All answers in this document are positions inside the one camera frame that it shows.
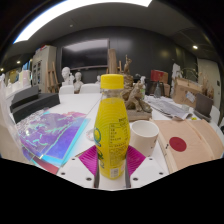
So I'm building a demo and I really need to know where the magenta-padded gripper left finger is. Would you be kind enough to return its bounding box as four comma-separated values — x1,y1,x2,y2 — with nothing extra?
56,144,101,190

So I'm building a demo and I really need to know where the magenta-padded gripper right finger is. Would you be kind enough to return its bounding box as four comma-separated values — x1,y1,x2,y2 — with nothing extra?
124,144,167,190

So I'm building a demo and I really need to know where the yellow drink bottle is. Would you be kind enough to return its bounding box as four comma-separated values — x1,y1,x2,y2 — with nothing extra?
93,73,132,180

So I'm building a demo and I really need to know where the white dotted cup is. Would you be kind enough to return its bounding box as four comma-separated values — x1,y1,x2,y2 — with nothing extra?
128,119,160,158

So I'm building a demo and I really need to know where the clear tape roll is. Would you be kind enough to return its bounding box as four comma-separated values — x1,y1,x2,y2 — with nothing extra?
85,128,98,141

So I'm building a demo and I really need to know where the purple and teal painted sheet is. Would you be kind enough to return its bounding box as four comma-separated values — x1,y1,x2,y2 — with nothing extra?
15,110,91,168

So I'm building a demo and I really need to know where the flat round red coaster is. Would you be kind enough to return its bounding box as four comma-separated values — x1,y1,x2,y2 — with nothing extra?
168,136,188,153

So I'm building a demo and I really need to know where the grey newspaper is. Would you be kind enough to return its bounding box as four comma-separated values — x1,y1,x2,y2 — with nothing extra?
146,96,193,121

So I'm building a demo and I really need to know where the light wooden drawing board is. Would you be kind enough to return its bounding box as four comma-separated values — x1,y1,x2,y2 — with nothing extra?
151,118,224,174

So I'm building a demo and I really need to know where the white chair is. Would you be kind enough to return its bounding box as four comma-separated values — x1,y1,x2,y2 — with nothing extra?
58,84,75,101
79,83,101,94

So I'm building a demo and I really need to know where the large black box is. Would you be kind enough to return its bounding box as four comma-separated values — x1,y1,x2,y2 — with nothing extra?
12,92,61,124

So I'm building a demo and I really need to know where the white plaster bust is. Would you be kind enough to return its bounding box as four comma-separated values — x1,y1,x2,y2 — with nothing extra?
60,66,76,87
73,71,84,94

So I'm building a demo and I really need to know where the clear plastic bag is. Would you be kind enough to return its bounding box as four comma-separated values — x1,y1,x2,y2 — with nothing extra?
0,79,31,164

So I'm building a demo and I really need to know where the cardboard box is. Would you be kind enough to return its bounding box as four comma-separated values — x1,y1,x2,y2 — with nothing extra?
171,77,203,108

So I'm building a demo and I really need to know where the red box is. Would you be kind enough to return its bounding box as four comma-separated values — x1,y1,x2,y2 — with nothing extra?
149,69,169,84

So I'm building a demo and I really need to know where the tall wooden easel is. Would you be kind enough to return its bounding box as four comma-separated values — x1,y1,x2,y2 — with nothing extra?
44,60,60,94

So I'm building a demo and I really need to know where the small black box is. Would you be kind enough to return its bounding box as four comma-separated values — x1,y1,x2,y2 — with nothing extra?
9,84,40,113

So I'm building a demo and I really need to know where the white plaster statue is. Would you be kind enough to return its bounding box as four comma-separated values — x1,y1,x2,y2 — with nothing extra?
171,63,183,81

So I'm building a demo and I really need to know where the beige cabinet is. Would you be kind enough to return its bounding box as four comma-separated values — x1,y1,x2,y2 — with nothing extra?
31,44,58,94

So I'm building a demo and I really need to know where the long ceiling light strip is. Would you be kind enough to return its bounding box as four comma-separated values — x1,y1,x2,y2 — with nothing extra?
13,0,153,44

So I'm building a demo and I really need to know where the dark wall screen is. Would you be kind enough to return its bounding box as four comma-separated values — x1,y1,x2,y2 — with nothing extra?
60,38,110,71

